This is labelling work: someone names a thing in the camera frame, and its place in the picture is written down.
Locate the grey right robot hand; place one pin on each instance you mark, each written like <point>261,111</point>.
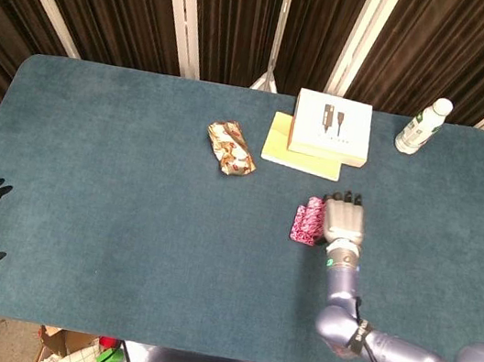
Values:
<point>344,221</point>

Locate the purple-grey right robot arm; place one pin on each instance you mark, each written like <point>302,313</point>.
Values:
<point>342,290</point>

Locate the white box with printed icons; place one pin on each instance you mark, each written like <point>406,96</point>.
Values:
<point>329,130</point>

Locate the pale yellow thin book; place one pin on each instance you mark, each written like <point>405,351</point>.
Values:
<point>276,145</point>

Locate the white plastic drink bottle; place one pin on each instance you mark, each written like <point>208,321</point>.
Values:
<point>417,131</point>

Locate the crumpled gold snack wrapper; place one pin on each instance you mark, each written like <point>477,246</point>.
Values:
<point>229,146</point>

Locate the cardboard box with papers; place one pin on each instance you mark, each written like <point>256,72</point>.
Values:
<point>56,349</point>

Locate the blue felt table cover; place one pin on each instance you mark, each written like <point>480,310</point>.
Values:
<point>123,226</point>

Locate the green plastic object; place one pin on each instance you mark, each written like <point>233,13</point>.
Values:
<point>109,361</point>

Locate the thin white pole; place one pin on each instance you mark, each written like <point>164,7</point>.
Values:
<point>283,11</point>

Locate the white wide frame post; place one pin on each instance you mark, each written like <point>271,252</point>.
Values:
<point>363,39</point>
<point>186,18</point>

